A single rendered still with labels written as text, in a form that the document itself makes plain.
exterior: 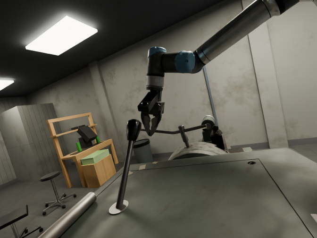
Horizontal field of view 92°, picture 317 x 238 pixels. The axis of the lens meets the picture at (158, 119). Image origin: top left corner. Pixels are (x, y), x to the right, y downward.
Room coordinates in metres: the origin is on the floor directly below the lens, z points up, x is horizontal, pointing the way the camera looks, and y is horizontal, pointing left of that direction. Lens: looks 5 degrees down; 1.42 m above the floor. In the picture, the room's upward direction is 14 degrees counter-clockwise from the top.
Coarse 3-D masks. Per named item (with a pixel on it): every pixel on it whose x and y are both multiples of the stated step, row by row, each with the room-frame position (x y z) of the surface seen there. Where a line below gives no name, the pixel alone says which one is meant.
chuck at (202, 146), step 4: (192, 144) 0.58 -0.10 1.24; (196, 144) 0.57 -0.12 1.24; (200, 144) 0.56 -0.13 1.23; (204, 144) 0.56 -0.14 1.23; (208, 144) 0.57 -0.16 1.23; (212, 144) 0.57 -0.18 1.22; (180, 148) 0.60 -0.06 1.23; (188, 148) 0.55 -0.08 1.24; (192, 148) 0.54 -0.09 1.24; (196, 148) 0.53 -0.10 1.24; (200, 148) 0.53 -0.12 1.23; (204, 148) 0.53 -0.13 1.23; (208, 148) 0.53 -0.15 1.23; (212, 148) 0.53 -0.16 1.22; (216, 148) 0.54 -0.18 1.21; (176, 152) 0.58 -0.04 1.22; (180, 152) 0.55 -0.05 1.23; (216, 152) 0.51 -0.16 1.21; (220, 152) 0.52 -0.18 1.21; (224, 152) 0.53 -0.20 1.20; (228, 152) 0.56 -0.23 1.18; (172, 156) 0.56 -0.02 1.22
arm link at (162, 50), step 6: (150, 48) 0.62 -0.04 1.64; (156, 48) 0.61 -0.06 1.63; (162, 48) 0.61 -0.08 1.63; (150, 54) 0.62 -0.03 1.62; (156, 54) 0.61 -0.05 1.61; (162, 54) 0.67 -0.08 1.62; (150, 60) 0.62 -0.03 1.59; (156, 60) 0.60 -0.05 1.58; (150, 66) 0.62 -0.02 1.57; (156, 66) 0.61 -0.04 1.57; (150, 72) 0.62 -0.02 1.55; (156, 72) 0.62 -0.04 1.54; (162, 72) 0.63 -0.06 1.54
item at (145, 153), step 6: (138, 144) 3.66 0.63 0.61; (144, 144) 3.69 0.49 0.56; (138, 150) 3.68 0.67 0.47; (144, 150) 3.69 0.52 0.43; (150, 150) 3.84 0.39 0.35; (138, 156) 3.71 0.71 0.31; (144, 156) 3.69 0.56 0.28; (150, 156) 3.79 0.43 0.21; (138, 162) 3.78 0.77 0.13; (144, 162) 3.70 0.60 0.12
